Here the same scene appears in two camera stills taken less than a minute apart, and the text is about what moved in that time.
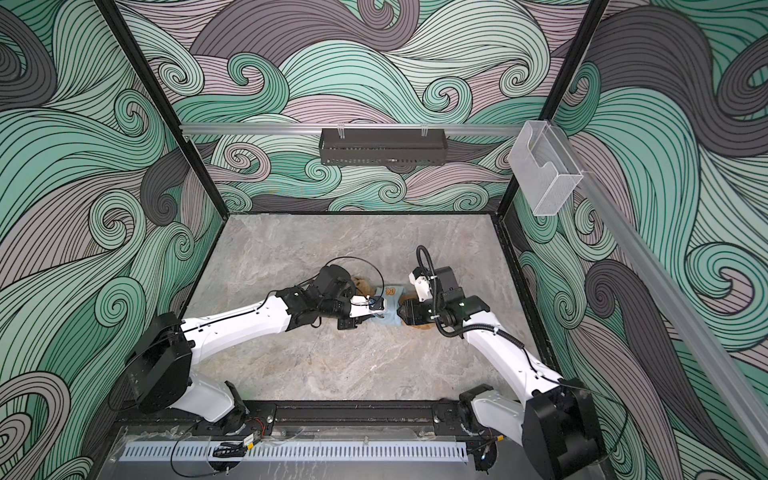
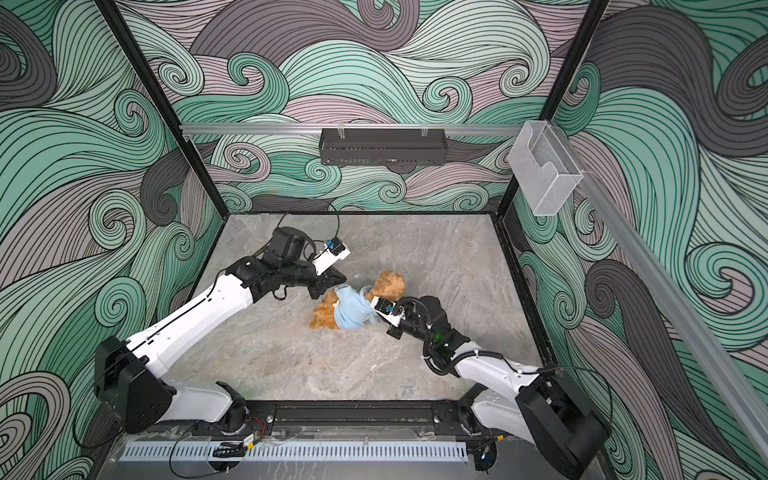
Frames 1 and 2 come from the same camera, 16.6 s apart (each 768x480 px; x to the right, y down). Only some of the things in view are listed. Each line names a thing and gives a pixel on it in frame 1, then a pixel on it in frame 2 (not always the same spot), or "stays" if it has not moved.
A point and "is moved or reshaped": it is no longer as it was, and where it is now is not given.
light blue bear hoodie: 391,296 is moved or reshaped
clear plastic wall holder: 545,168 stays
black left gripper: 349,324 -> 327,279
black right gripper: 413,313 -> 408,303
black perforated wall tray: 383,146 stays
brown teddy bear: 363,286 -> 388,285
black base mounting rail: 423,417 stays
